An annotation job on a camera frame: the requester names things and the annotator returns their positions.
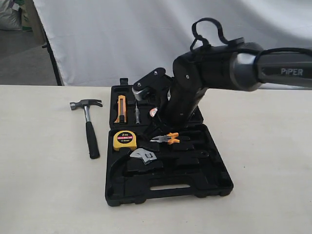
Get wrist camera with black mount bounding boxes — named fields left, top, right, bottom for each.
left=132, top=67, right=173, bottom=101

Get adjustable wrench black handle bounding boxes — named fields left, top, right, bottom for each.
left=129, top=147, right=210, bottom=166

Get black plastic tool case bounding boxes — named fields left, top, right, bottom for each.
left=105, top=78, right=234, bottom=207

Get pliers with orange handles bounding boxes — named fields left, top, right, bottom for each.
left=150, top=133, right=180, bottom=145

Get green white bag background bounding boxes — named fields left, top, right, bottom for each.
left=19, top=0, right=32, bottom=32

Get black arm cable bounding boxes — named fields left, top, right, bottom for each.
left=189, top=17, right=312, bottom=57

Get white backdrop cloth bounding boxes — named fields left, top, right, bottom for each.
left=34, top=0, right=312, bottom=86

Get steel claw hammer black grip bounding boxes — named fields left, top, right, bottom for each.
left=69, top=99, right=103, bottom=159

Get black backdrop stand pole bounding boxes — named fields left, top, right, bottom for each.
left=41, top=30, right=63, bottom=86

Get black electrical tape roll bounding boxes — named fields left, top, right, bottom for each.
left=149, top=107, right=158, bottom=117

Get yellow tape measure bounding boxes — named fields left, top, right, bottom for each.
left=113, top=130, right=137, bottom=151

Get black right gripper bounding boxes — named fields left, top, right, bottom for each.
left=142, top=82, right=207, bottom=140

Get grey sack in background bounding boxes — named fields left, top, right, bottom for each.
left=0, top=0, right=21, bottom=31

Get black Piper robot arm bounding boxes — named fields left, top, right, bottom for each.
left=133, top=43, right=312, bottom=137

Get clear voltage tester screwdriver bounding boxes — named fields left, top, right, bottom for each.
left=135, top=99, right=140, bottom=124

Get orange utility knife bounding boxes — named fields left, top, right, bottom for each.
left=114, top=95, right=127, bottom=123

